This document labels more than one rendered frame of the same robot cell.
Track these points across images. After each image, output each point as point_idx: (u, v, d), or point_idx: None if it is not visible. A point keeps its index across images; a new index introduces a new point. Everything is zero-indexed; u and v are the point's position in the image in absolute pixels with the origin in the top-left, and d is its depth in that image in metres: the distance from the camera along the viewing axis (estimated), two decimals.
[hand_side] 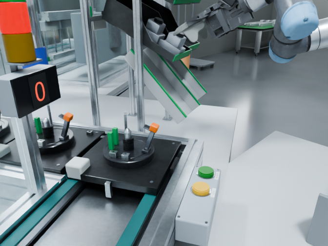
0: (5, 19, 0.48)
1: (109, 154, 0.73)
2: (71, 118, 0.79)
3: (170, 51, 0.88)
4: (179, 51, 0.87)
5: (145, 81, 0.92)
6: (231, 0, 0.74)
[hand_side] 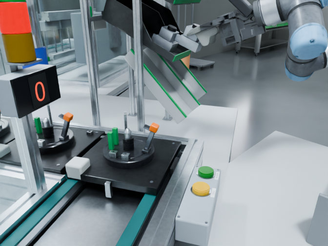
0: (5, 19, 0.48)
1: (109, 154, 0.73)
2: (71, 118, 0.79)
3: (188, 46, 0.86)
4: (197, 45, 0.84)
5: (145, 81, 0.92)
6: (247, 11, 0.75)
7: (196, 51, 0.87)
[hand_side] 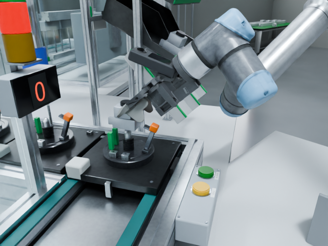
0: (5, 19, 0.48)
1: (109, 154, 0.73)
2: (71, 118, 0.79)
3: (124, 126, 0.72)
4: (134, 122, 0.71)
5: (145, 81, 0.92)
6: (170, 71, 0.63)
7: (137, 128, 0.73)
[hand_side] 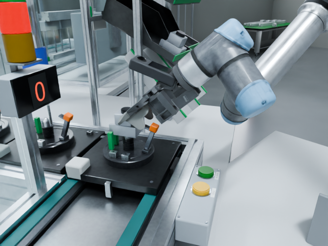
0: (5, 19, 0.48)
1: (109, 154, 0.73)
2: (71, 118, 0.79)
3: (125, 133, 0.73)
4: (134, 130, 0.72)
5: (145, 81, 0.92)
6: (170, 80, 0.64)
7: (137, 135, 0.74)
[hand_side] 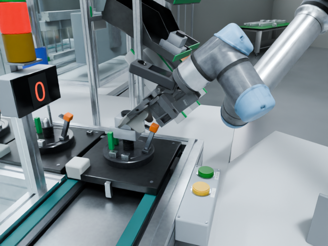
0: (5, 19, 0.48)
1: (109, 154, 0.73)
2: (71, 118, 0.79)
3: (125, 136, 0.73)
4: (134, 133, 0.72)
5: (145, 81, 0.92)
6: (170, 84, 0.64)
7: (137, 138, 0.74)
